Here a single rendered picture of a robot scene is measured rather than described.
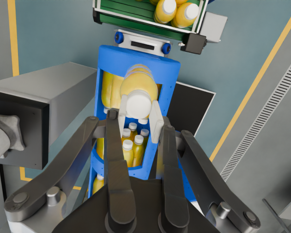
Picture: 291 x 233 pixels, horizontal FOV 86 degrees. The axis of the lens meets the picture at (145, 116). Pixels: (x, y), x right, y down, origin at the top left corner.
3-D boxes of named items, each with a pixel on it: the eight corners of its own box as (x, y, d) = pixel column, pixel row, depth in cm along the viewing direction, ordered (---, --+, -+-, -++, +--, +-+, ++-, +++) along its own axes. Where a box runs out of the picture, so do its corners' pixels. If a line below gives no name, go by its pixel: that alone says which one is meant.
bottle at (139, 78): (120, 80, 41) (107, 107, 25) (136, 58, 39) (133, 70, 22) (142, 95, 43) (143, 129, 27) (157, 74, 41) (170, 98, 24)
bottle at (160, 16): (150, 12, 65) (153, 2, 48) (165, 2, 64) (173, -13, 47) (158, 28, 68) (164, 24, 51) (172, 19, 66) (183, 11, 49)
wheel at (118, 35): (118, 43, 62) (122, 44, 64) (120, 31, 60) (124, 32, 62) (112, 42, 65) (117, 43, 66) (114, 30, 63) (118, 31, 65)
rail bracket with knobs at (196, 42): (175, 49, 72) (180, 50, 62) (179, 32, 69) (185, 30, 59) (195, 53, 73) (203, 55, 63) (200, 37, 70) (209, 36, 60)
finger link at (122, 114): (121, 139, 18) (114, 138, 17) (124, 113, 24) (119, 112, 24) (125, 115, 16) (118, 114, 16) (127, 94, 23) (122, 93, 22)
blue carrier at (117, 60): (90, 190, 100) (81, 242, 75) (102, 42, 63) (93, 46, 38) (134, 190, 106) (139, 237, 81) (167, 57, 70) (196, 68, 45)
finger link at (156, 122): (157, 121, 17) (164, 122, 17) (153, 99, 23) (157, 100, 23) (151, 143, 18) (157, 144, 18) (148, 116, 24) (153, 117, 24)
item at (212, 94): (132, 176, 227) (132, 185, 213) (166, 76, 166) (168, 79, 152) (166, 183, 234) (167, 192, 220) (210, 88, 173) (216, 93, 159)
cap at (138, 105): (121, 104, 25) (120, 109, 23) (136, 85, 24) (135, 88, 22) (141, 117, 26) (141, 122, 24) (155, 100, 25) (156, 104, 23)
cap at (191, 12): (198, 7, 49) (200, 6, 48) (193, 21, 51) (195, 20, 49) (187, 3, 49) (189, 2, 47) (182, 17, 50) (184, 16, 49)
